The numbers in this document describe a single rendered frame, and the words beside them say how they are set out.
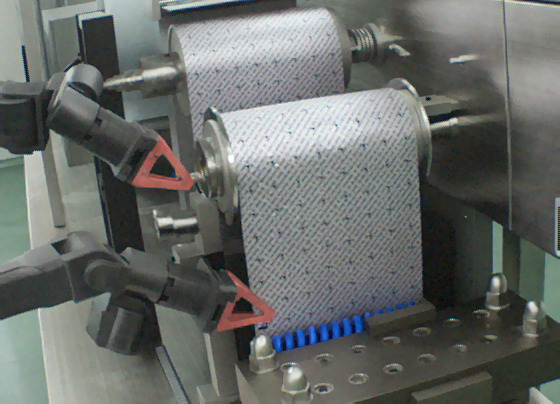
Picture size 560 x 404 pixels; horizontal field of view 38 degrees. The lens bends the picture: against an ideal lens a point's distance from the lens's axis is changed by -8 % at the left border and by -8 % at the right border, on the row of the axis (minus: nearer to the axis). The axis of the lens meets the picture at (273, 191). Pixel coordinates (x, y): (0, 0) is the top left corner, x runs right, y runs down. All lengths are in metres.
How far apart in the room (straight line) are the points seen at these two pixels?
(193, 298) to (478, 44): 0.47
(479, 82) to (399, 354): 0.36
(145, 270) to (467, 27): 0.51
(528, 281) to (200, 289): 0.62
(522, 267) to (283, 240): 0.50
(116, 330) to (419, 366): 0.36
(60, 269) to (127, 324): 0.12
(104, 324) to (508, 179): 0.53
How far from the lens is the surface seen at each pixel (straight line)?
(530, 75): 0.99
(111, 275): 0.96
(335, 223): 1.08
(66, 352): 1.44
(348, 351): 1.06
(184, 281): 1.02
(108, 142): 1.04
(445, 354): 1.04
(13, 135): 1.06
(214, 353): 1.19
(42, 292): 0.97
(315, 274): 1.09
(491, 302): 1.14
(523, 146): 1.03
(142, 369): 1.35
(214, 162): 1.04
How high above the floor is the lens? 1.54
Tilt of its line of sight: 18 degrees down
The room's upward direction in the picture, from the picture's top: 6 degrees counter-clockwise
